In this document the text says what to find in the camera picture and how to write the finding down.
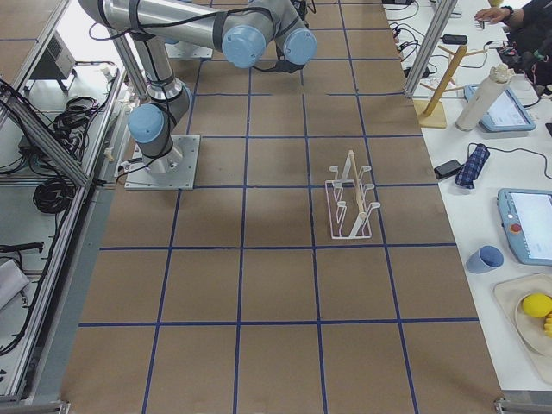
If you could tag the blue teach pendant near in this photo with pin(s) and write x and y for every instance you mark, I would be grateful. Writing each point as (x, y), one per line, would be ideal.
(526, 219)

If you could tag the wooden mug tree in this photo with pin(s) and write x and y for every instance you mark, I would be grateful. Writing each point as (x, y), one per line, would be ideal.
(430, 113)

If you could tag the blue teach pendant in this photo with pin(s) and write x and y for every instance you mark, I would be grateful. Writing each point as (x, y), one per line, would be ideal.
(526, 219)
(506, 114)

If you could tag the aluminium frame post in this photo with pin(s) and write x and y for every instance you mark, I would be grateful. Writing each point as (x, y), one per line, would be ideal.
(435, 29)

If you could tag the white wire cup rack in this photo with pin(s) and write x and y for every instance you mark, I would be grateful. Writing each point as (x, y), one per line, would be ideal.
(349, 207)

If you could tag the yellow toy lemon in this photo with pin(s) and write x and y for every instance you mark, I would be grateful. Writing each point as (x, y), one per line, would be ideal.
(537, 305)

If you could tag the blue teach pendant far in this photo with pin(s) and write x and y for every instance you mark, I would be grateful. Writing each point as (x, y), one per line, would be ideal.
(506, 114)

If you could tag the beige bowl on desk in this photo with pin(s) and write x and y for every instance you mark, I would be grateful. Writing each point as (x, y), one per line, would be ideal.
(536, 332)

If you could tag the person hand at desk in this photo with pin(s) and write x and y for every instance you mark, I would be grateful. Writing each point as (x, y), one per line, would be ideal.
(492, 15)

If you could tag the white cylindrical bottle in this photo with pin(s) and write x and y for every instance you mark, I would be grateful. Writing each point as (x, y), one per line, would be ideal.
(485, 95)

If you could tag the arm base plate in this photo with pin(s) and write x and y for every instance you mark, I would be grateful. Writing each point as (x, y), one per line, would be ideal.
(181, 50)
(175, 171)

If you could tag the plaid folded umbrella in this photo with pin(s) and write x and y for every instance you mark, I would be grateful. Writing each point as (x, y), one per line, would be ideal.
(472, 168)

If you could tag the black box on desk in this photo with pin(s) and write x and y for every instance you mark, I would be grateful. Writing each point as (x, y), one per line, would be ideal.
(454, 39)

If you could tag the beige tray on desk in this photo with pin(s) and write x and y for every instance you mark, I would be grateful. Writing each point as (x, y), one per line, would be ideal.
(507, 295)

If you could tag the blue-grey cup on desk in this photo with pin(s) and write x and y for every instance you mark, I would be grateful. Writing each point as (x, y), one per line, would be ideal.
(485, 259)

